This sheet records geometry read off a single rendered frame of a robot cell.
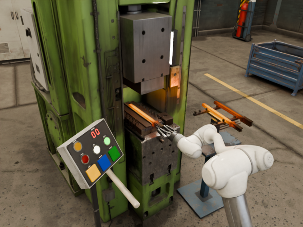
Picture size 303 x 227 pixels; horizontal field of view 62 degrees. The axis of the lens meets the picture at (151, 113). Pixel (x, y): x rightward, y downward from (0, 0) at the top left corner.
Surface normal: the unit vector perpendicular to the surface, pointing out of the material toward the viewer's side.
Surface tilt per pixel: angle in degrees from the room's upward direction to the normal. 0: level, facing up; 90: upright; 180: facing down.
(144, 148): 90
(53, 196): 0
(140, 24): 90
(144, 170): 90
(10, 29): 90
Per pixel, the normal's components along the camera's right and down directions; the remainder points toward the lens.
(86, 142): 0.76, -0.22
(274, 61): -0.85, 0.24
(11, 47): 0.41, 0.46
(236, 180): 0.30, 0.03
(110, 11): 0.59, 0.40
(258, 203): 0.01, -0.87
